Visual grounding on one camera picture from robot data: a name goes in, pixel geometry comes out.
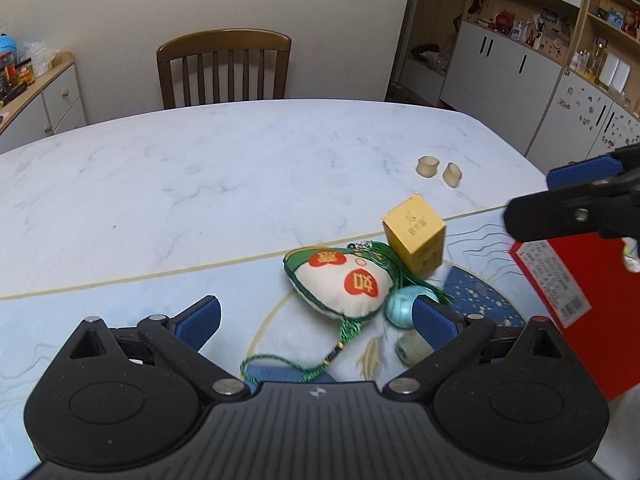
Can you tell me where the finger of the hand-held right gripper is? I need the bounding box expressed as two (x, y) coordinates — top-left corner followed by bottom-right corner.
(546, 142), (640, 190)
(503, 172), (640, 242)

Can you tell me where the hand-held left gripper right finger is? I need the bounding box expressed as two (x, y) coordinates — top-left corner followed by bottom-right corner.
(382, 295), (576, 403)

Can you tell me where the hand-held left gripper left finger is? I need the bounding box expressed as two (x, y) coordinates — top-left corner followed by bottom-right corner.
(66, 295), (251, 404)

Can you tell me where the light blue egg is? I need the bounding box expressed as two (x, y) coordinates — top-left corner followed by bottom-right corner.
(384, 287), (441, 329)

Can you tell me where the red cardboard box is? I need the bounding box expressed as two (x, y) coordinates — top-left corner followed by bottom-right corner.
(509, 232), (640, 402)

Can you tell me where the grey green egg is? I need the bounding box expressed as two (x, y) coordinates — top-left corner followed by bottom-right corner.
(395, 329), (436, 366)

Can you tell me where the white cabinet with stickers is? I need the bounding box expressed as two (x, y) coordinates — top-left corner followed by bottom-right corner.
(524, 72), (640, 166)

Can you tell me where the yellow carton box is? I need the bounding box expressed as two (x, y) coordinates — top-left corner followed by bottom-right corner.
(382, 193), (446, 277)

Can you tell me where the blue printed table mat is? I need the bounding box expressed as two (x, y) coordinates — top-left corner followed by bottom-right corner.
(0, 204), (612, 480)

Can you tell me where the white green embroidered sachet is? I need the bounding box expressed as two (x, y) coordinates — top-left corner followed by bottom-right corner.
(239, 240), (454, 386)

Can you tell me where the brown wooden dining chair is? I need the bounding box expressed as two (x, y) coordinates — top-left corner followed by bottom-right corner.
(156, 28), (293, 110)

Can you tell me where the white side cabinet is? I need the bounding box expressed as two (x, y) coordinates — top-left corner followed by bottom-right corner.
(0, 51), (87, 154)

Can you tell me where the crumpled clear plastic bag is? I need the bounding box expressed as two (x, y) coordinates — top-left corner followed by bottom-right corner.
(17, 39), (57, 74)

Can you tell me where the white wooden wall cabinet unit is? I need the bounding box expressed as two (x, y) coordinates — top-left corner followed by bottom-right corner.
(439, 0), (640, 111)

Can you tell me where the black handled screwdriver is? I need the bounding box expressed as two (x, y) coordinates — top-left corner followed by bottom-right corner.
(0, 82), (29, 107)

